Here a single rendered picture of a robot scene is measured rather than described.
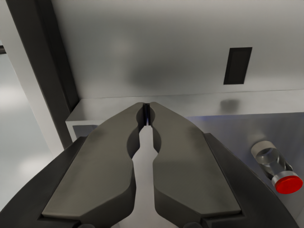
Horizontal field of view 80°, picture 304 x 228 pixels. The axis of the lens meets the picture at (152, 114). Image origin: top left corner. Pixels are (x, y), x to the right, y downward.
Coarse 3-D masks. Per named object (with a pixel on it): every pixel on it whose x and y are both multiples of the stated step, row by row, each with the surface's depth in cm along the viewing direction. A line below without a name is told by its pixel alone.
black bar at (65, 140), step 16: (16, 0) 11; (32, 0) 11; (48, 0) 12; (16, 16) 11; (32, 16) 11; (48, 16) 12; (32, 32) 11; (48, 32) 12; (32, 48) 12; (48, 48) 12; (64, 48) 14; (32, 64) 12; (48, 64) 12; (64, 64) 14; (48, 80) 13; (64, 80) 14; (48, 96) 14; (64, 96) 14; (64, 112) 14; (64, 128) 15; (64, 144) 16
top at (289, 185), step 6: (282, 180) 15; (288, 180) 14; (294, 180) 14; (300, 180) 14; (276, 186) 15; (282, 186) 15; (288, 186) 15; (294, 186) 15; (300, 186) 15; (282, 192) 15; (288, 192) 15
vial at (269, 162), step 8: (256, 144) 18; (264, 144) 18; (272, 144) 18; (256, 152) 18; (264, 152) 17; (272, 152) 17; (256, 160) 18; (264, 160) 17; (272, 160) 16; (280, 160) 16; (264, 168) 16; (272, 168) 16; (280, 168) 15; (288, 168) 15; (272, 176) 16; (280, 176) 15
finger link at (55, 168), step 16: (80, 144) 8; (64, 160) 8; (48, 176) 7; (32, 192) 6; (48, 192) 6; (16, 208) 6; (32, 208) 6; (0, 224) 6; (16, 224) 6; (32, 224) 5; (48, 224) 5; (64, 224) 5; (80, 224) 6
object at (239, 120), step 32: (160, 96) 16; (192, 96) 15; (224, 96) 15; (256, 96) 15; (288, 96) 15; (224, 128) 18; (256, 128) 17; (288, 128) 17; (288, 160) 20; (128, 224) 27; (160, 224) 27
